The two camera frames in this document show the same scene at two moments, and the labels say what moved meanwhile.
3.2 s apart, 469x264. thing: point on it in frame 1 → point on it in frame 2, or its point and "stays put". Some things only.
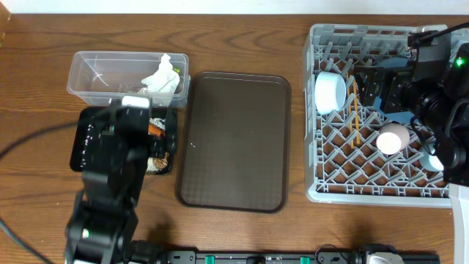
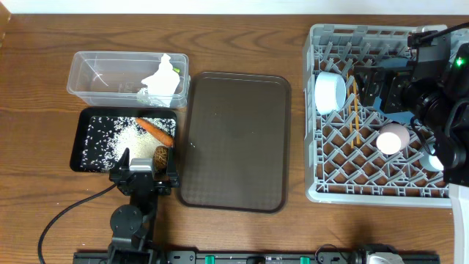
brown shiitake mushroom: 161,163 stays put
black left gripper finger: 171,130 → 171,164
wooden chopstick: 356,109 stays put
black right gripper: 393,82 stays put
